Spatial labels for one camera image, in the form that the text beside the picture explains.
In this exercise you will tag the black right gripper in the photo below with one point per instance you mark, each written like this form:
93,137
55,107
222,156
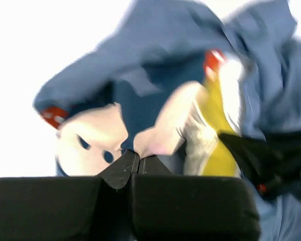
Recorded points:
273,166

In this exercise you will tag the white pillow with yellow edge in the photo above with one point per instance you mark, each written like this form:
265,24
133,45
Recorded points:
195,114

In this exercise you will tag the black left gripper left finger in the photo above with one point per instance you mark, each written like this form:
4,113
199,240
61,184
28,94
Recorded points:
68,208

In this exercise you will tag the blue cartoon print pillowcase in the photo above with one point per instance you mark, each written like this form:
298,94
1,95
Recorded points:
162,43

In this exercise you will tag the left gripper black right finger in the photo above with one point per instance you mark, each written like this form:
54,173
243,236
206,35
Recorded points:
166,206

